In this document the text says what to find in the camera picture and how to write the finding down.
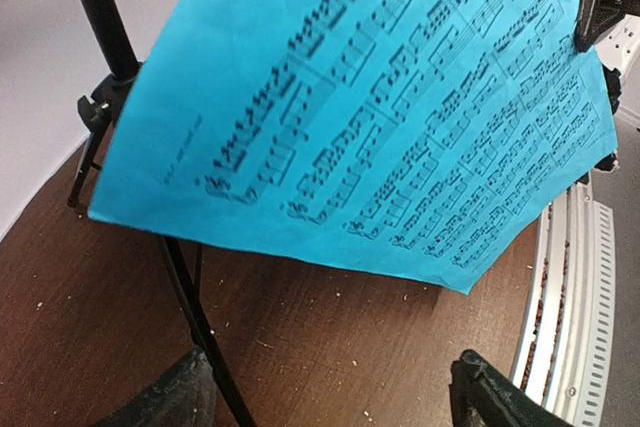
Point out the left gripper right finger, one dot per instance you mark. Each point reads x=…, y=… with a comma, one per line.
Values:
x=482, y=396

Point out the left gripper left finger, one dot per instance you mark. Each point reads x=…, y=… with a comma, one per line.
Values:
x=184, y=395

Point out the blue sheet music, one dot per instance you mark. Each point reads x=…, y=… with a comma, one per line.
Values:
x=408, y=138

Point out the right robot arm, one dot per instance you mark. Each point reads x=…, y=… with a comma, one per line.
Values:
x=619, y=47

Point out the front aluminium rail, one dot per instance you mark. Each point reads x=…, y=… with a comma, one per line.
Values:
x=564, y=356

